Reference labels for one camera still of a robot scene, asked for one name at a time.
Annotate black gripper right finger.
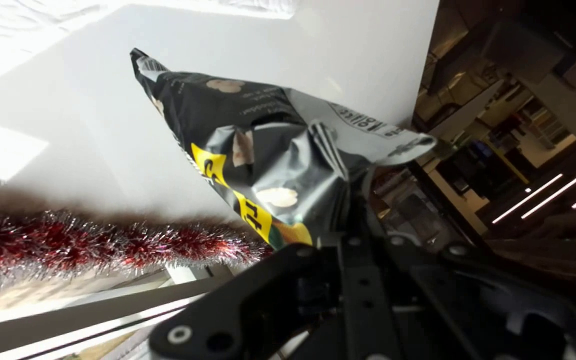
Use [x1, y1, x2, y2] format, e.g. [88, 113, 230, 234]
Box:
[365, 191, 576, 360]

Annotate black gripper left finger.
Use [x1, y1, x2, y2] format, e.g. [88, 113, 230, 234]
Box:
[148, 191, 396, 360]

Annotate silver foil snack bag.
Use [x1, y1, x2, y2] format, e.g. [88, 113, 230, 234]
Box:
[129, 45, 439, 252]

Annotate red silver tinsel garland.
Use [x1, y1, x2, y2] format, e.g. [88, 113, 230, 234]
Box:
[0, 176, 271, 292]

